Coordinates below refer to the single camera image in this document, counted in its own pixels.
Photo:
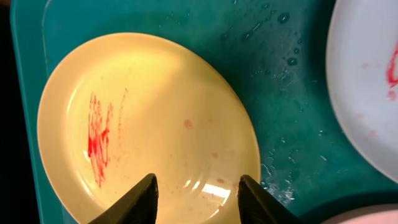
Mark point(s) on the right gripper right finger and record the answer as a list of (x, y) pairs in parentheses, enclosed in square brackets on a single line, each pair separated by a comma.
[(257, 206)]

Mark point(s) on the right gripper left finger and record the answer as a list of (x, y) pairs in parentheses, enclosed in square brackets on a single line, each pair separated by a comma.
[(138, 206)]

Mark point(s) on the yellow-green plate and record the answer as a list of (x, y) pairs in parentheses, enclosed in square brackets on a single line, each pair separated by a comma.
[(125, 105)]

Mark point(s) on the white plate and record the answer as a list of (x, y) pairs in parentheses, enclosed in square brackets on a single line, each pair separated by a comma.
[(363, 217)]

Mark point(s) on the light blue plate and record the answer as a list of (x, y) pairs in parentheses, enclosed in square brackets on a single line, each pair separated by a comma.
[(361, 73)]

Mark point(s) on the teal plastic tray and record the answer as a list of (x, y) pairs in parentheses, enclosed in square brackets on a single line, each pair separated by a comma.
[(271, 52)]

